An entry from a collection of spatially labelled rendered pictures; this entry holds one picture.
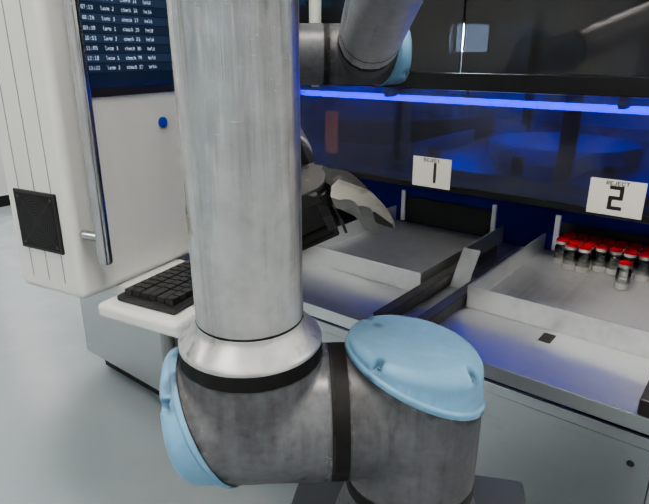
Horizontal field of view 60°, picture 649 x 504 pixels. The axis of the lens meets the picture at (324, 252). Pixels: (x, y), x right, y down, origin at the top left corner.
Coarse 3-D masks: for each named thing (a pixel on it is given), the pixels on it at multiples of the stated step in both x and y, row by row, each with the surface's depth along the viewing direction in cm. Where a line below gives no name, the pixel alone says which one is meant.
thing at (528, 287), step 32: (512, 256) 97; (544, 256) 107; (480, 288) 84; (512, 288) 93; (544, 288) 93; (576, 288) 93; (608, 288) 93; (640, 288) 93; (544, 320) 79; (576, 320) 76; (608, 320) 82; (640, 320) 82; (640, 352) 72
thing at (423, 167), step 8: (416, 160) 115; (424, 160) 114; (432, 160) 112; (440, 160) 111; (448, 160) 110; (416, 168) 115; (424, 168) 114; (432, 168) 113; (440, 168) 112; (448, 168) 111; (416, 176) 116; (424, 176) 114; (432, 176) 113; (440, 176) 112; (448, 176) 111; (416, 184) 116; (424, 184) 115; (432, 184) 114; (440, 184) 113; (448, 184) 112
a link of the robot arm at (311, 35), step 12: (300, 24) 70; (312, 24) 71; (300, 36) 69; (312, 36) 69; (300, 48) 69; (312, 48) 69; (300, 60) 70; (312, 60) 70; (300, 72) 71; (312, 72) 71; (300, 84) 73; (312, 84) 73
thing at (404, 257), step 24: (336, 240) 114; (360, 240) 116; (384, 240) 116; (408, 240) 116; (432, 240) 116; (456, 240) 116; (480, 240) 107; (336, 264) 101; (360, 264) 97; (384, 264) 94; (408, 264) 103; (432, 264) 103; (408, 288) 92
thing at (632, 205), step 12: (600, 180) 94; (612, 180) 93; (600, 192) 94; (612, 192) 93; (624, 192) 92; (636, 192) 91; (588, 204) 96; (600, 204) 95; (612, 204) 94; (624, 204) 93; (636, 204) 92; (624, 216) 93; (636, 216) 92
